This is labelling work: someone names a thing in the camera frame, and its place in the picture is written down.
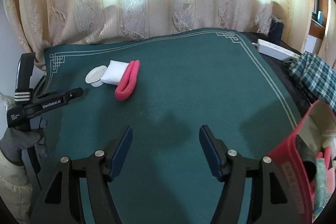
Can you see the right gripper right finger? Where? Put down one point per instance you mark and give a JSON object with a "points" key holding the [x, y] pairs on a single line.
{"points": [[270, 198]]}

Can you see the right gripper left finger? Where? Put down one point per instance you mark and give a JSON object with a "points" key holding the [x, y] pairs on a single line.
{"points": [[61, 202]]}

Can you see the pink foam curler rod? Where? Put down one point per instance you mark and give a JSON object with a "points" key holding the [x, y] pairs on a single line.
{"points": [[325, 154], [128, 81]]}

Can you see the grey gloved left hand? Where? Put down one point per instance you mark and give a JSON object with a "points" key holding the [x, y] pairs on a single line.
{"points": [[14, 141]]}

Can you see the beige jacket sleeve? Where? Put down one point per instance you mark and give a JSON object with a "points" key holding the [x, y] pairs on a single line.
{"points": [[16, 191]]}

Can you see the white round lid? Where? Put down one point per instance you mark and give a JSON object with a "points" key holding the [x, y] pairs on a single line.
{"points": [[94, 76]]}

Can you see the white tube sachet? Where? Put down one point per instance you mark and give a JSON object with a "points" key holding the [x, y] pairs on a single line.
{"points": [[114, 72]]}

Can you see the red tin box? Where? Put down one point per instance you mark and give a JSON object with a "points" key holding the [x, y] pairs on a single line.
{"points": [[317, 129]]}

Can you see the green table mat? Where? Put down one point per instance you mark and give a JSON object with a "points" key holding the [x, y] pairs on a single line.
{"points": [[185, 81]]}

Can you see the plaid folded cloth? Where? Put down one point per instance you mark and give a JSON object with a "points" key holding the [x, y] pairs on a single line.
{"points": [[314, 77]]}

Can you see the white power strip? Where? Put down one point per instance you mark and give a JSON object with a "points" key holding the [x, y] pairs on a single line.
{"points": [[274, 51]]}

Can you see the blue cup on sill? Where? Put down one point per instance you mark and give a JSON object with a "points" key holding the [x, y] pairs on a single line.
{"points": [[320, 17]]}

